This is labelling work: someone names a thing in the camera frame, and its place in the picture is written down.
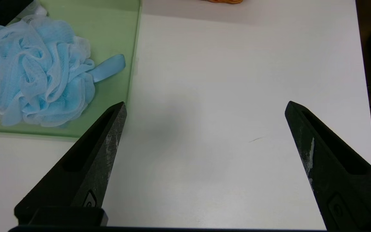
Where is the green plastic tray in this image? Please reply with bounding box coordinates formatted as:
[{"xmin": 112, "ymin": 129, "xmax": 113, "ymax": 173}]
[{"xmin": 0, "ymin": 0, "xmax": 142, "ymax": 139}]

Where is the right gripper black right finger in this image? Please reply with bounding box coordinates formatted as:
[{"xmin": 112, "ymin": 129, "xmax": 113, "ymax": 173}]
[{"xmin": 285, "ymin": 101, "xmax": 371, "ymax": 232}]

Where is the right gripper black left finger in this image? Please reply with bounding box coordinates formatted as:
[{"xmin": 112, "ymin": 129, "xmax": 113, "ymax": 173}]
[{"xmin": 14, "ymin": 102, "xmax": 127, "ymax": 226}]

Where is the blue mesh bath loofah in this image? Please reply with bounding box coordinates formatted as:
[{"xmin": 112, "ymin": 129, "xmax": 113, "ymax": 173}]
[{"xmin": 0, "ymin": 14, "xmax": 126, "ymax": 127}]

